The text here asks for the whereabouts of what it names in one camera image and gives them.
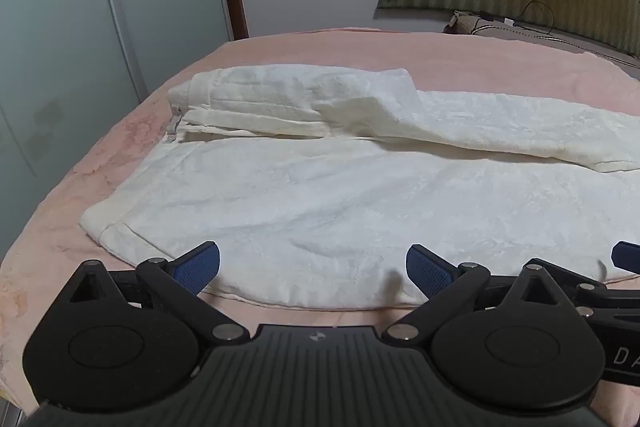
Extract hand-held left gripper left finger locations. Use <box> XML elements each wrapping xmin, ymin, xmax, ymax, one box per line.
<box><xmin>66</xmin><ymin>241</ymin><xmax>252</xmax><ymax>348</ymax></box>

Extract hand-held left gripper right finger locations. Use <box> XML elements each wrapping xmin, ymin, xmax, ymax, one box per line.
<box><xmin>382</xmin><ymin>243</ymin><xmax>571</xmax><ymax>349</ymax></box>

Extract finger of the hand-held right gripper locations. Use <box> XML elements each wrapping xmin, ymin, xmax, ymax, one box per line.
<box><xmin>612</xmin><ymin>241</ymin><xmax>640</xmax><ymax>277</ymax></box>
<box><xmin>574</xmin><ymin>281</ymin><xmax>640</xmax><ymax>325</ymax></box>

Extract white pants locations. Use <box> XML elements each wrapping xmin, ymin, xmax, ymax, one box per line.
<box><xmin>80</xmin><ymin>64</ymin><xmax>640</xmax><ymax>310</ymax></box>

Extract pink blanket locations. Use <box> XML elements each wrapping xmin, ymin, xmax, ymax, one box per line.
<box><xmin>0</xmin><ymin>26</ymin><xmax>640</xmax><ymax>413</ymax></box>

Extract beige pillow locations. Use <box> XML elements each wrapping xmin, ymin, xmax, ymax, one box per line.
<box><xmin>444</xmin><ymin>10</ymin><xmax>640</xmax><ymax>80</ymax></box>

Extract black cable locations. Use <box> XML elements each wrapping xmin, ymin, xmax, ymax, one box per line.
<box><xmin>479</xmin><ymin>0</ymin><xmax>559</xmax><ymax>40</ymax></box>

